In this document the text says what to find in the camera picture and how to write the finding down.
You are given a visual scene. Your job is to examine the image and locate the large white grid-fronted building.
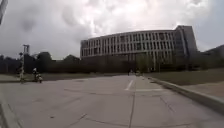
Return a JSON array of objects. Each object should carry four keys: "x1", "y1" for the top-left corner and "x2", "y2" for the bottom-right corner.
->
[{"x1": 79, "y1": 25, "x2": 199, "y2": 73}]

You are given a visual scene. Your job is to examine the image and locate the dark grass strip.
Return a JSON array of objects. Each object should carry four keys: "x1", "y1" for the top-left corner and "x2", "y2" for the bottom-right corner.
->
[{"x1": 0, "y1": 72, "x2": 125, "y2": 84}]

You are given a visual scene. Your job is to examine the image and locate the grey concrete slab pavement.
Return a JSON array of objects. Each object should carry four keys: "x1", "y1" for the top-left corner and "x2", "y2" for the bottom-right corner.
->
[{"x1": 0, "y1": 74, "x2": 224, "y2": 128}]

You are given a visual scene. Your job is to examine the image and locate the grass lawn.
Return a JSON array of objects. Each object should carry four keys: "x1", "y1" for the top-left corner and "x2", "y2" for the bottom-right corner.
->
[{"x1": 143, "y1": 68, "x2": 224, "y2": 87}]

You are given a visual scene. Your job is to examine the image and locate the person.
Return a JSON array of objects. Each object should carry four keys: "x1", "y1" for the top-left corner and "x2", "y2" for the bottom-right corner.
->
[{"x1": 31, "y1": 67, "x2": 39, "y2": 81}]

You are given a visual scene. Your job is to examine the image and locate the pole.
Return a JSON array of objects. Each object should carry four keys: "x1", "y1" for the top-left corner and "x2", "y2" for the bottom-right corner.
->
[{"x1": 18, "y1": 51, "x2": 26, "y2": 84}]

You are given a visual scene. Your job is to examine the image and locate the concrete kerb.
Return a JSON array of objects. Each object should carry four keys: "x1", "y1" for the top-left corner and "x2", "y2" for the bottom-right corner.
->
[{"x1": 143, "y1": 75, "x2": 224, "y2": 113}]

